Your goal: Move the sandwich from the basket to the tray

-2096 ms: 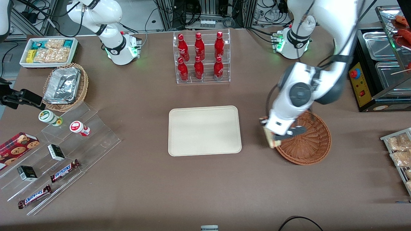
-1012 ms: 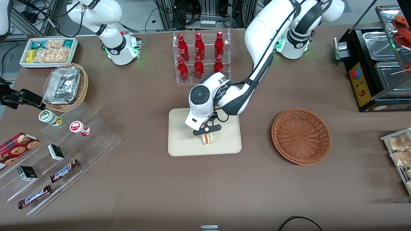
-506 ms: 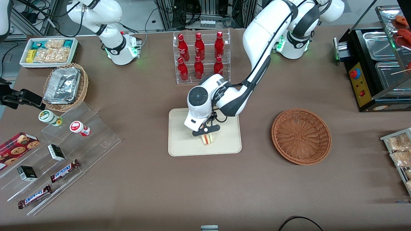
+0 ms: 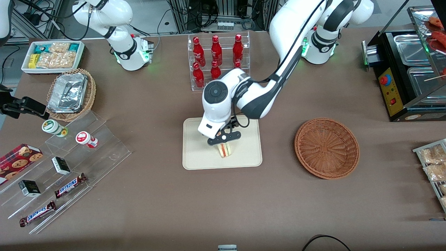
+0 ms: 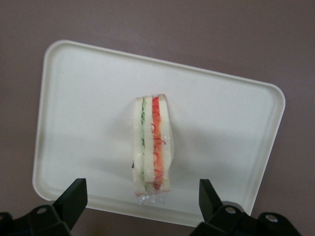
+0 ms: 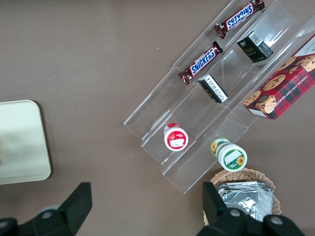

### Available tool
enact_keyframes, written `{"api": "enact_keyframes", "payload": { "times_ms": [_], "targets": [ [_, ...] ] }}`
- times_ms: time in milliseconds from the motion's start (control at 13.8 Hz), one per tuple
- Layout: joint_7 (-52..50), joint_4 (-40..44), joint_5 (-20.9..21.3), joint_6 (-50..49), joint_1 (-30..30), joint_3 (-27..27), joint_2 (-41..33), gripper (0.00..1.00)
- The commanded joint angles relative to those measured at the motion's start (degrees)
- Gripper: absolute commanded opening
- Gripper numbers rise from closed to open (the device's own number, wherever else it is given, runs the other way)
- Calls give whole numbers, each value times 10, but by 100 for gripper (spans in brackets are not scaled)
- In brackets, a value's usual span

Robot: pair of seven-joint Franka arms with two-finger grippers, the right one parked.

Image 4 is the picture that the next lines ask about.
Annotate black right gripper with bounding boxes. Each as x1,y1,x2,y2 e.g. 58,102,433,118
13,97,50,120

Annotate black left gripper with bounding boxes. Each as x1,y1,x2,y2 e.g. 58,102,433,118
217,117,241,137

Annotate triangular sandwich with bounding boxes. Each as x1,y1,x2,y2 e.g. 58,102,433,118
218,141,233,159

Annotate beige plastic serving tray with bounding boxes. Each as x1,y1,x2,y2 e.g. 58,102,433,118
183,117,263,170

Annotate light wicker basket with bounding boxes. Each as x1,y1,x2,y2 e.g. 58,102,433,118
46,68,97,122

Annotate brown round wicker basket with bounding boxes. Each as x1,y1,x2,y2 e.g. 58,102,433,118
294,118,360,180

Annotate green lid yogurt cup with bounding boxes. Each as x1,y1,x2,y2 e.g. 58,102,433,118
42,120,69,138

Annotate stacked aluminium foil containers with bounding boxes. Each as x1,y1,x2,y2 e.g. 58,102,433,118
47,73,88,114

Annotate large clear bag of crackers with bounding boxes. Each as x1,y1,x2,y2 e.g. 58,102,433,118
36,52,76,69

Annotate red chocolate cookie box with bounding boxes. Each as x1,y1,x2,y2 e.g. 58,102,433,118
0,144,44,185

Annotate red lid yogurt cup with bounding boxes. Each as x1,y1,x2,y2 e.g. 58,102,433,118
76,131,99,149

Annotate small black carton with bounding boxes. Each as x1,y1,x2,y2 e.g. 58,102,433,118
52,157,71,175
18,180,41,198

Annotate clear acrylic bottle rack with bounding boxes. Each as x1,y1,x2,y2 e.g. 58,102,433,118
187,31,251,92

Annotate white rectangular snack bin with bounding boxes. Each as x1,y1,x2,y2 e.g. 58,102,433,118
21,40,85,75

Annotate clear acrylic stepped display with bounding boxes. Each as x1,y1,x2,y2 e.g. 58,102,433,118
0,111,132,235

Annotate Snickers chocolate bar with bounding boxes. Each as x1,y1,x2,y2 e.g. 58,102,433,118
54,173,87,199
19,201,57,228

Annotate black hot food display case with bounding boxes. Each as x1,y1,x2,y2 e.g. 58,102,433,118
362,0,446,122

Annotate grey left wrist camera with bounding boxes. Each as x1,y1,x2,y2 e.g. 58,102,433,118
208,131,242,145

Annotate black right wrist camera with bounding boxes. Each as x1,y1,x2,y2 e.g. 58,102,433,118
0,85,16,116

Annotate black floor cable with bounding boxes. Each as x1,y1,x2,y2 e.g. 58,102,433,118
301,235,352,251

